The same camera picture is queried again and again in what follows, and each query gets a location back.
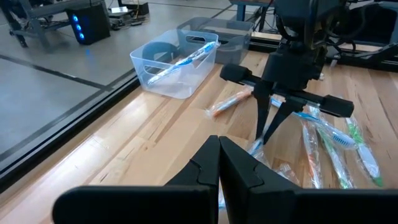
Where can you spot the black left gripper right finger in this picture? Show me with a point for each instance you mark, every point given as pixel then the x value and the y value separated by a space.
pixel 280 205

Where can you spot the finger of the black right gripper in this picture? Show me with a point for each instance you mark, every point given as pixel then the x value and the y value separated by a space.
pixel 284 112
pixel 261 109

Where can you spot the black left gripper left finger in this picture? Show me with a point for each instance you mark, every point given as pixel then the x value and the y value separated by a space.
pixel 140 205

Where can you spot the orange toothbrush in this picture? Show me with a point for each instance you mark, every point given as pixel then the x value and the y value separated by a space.
pixel 230 102
pixel 287 174
pixel 312 155

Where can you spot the green toothbrush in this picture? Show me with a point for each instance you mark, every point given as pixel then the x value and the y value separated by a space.
pixel 367 155
pixel 337 161

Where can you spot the grey translucent plastic bin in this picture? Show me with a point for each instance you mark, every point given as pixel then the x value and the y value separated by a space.
pixel 233 46

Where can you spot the wooden table with blue legs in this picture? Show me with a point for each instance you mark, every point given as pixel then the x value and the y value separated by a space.
pixel 245 6

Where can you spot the clear plastic bin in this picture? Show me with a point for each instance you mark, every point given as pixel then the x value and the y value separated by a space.
pixel 174 84

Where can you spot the black floor stand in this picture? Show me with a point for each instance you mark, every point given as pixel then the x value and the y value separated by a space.
pixel 133 6

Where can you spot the computer tower with blue lights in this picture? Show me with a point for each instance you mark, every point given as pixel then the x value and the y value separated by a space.
pixel 90 23

